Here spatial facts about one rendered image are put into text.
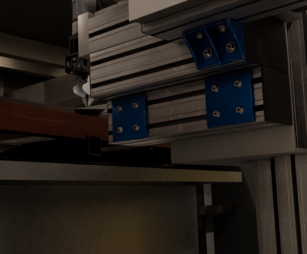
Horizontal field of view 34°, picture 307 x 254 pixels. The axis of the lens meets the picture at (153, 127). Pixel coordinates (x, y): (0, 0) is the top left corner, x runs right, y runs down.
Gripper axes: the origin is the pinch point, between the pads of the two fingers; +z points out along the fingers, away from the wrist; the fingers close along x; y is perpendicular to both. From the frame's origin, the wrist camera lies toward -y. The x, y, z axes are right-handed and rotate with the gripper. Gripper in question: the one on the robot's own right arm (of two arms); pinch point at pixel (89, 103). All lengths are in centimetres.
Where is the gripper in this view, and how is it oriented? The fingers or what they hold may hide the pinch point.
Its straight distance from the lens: 156.5
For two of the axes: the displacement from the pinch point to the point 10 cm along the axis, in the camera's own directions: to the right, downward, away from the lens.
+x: 8.4, -1.0, -5.3
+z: 0.3, 9.9, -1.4
